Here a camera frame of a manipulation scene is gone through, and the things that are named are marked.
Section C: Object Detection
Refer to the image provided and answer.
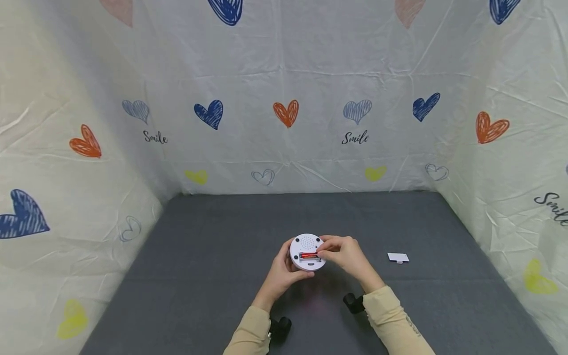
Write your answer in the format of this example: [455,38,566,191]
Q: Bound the person's right hand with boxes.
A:
[316,235,386,294]

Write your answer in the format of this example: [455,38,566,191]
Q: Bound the person's left hand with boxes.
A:
[254,238,315,312]

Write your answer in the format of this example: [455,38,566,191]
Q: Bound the round white device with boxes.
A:
[289,234,328,272]

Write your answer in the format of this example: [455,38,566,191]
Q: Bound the person's left forearm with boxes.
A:
[222,306,272,355]

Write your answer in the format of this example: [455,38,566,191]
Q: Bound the black wrist band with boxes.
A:
[267,317,293,342]
[343,292,366,315]

